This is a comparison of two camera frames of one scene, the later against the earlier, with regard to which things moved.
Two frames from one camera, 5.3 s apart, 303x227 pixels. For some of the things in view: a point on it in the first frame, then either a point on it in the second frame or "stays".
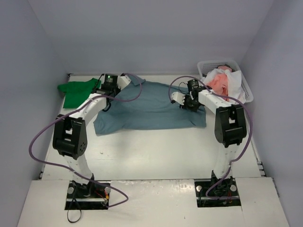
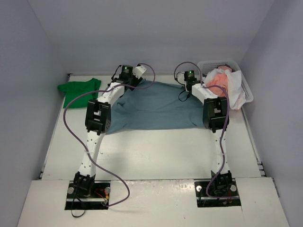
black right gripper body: x=187 y=104 -> x=189 y=82
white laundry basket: x=203 y=66 stays
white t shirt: x=235 y=84 stays
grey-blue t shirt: x=141 y=106 stays
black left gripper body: x=107 y=99 -> x=133 y=82
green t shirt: x=75 y=92 stays
